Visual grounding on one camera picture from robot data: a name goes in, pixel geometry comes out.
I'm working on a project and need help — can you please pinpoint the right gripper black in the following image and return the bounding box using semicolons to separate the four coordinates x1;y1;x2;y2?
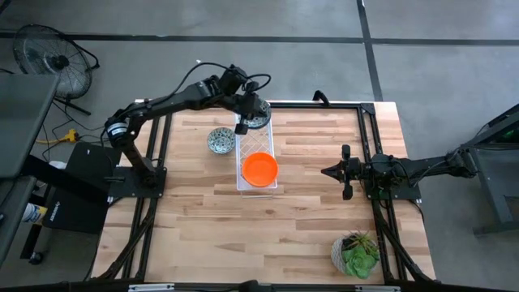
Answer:
320;144;365;202

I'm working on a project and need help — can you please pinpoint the teal bowl with patterned inside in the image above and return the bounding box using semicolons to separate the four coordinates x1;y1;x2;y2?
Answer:
207;127;237;156
242;100;272;131

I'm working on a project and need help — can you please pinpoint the orange plastic mini bowl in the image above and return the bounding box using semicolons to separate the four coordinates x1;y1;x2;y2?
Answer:
242;152;280;188

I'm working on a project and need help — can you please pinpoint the potted green succulent plant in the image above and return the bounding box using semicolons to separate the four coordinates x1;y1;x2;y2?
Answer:
330;230;381;281

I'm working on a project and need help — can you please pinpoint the black metal stand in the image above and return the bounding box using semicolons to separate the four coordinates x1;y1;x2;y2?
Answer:
445;103;519;236

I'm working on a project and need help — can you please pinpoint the flat black box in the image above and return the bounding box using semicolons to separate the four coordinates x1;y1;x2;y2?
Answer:
64;141;122;179

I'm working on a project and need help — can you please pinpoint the yellow power plug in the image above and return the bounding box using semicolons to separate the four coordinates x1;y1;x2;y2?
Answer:
36;128;80;146

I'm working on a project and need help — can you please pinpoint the black floor fan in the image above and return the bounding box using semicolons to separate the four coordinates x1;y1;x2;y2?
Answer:
11;24;101;117

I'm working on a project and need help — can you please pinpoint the black case with white logo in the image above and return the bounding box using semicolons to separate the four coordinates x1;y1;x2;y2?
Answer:
42;188;110;235

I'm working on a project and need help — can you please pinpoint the dark grey desk top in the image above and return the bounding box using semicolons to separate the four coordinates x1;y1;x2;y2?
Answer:
0;72;61;179

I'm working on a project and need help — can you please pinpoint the white can with blue label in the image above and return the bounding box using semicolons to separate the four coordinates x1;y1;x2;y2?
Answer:
22;202;49;225

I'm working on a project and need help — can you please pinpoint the dark grey bench panel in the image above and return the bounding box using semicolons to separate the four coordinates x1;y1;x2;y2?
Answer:
0;176;37;264

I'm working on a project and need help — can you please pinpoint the white wire mesh rack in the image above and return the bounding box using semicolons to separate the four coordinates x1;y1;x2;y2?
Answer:
234;102;279;191

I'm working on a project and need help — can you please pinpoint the black aluminium table frame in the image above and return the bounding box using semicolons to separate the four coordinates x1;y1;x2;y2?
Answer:
91;91;437;292

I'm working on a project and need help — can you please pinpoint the black curved frame bracket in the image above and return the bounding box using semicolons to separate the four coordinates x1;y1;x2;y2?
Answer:
311;89;331;105

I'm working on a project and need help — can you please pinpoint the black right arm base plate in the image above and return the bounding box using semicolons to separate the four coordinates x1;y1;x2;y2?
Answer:
363;168;422;202

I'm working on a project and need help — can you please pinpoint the silver metal bracket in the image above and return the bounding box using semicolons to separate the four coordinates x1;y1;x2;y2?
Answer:
127;282;175;292
354;285;401;292

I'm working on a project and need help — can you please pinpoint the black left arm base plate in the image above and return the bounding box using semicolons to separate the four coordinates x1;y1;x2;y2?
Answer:
107;165;168;199

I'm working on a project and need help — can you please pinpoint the black floor cable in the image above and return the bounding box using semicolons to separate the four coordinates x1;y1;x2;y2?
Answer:
40;99;139;151

